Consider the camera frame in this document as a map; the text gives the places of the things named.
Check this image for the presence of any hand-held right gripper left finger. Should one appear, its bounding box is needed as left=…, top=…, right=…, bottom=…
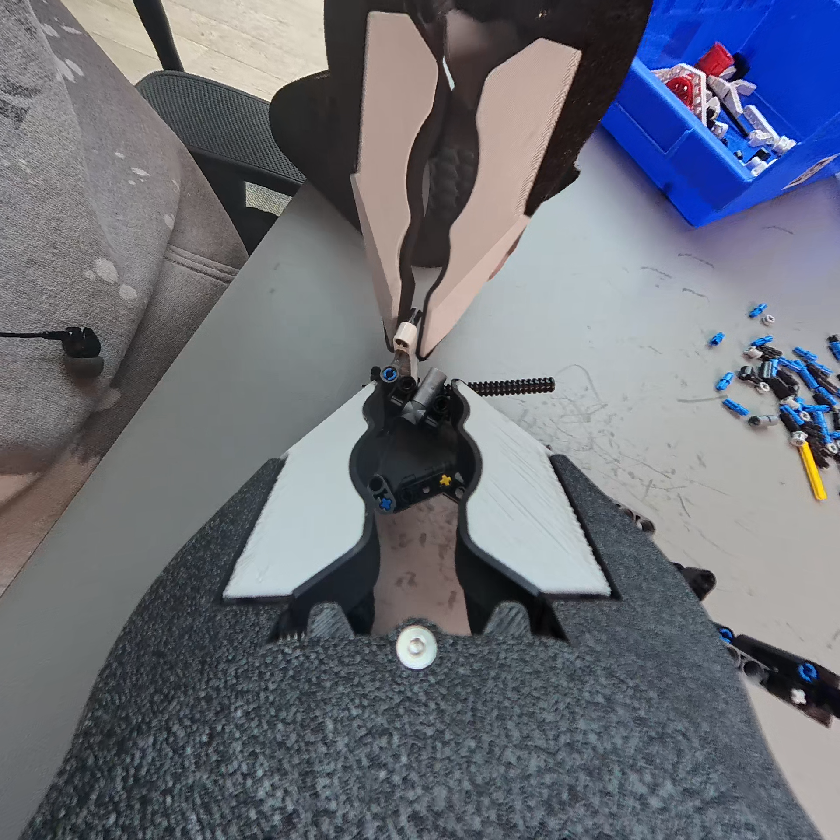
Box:
left=223, top=384, right=378, bottom=601

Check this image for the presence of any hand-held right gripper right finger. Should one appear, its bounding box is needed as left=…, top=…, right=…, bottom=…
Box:
left=453, top=381, right=613, bottom=598

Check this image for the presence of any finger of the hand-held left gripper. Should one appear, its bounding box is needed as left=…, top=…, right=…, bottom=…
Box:
left=350, top=10, right=439, bottom=345
left=420, top=38, right=584, bottom=361

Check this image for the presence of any grey toy chassis assembly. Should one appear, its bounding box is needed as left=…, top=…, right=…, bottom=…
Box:
left=348, top=364, right=840, bottom=727

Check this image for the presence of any blue plastic bin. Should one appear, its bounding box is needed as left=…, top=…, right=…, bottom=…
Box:
left=600, top=0, right=840, bottom=228

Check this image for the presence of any black office chair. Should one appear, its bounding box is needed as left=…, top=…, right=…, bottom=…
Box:
left=131, top=0, right=460, bottom=270

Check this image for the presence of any pile of small toy pins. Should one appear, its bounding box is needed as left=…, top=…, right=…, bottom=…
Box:
left=709, top=302, right=840, bottom=504

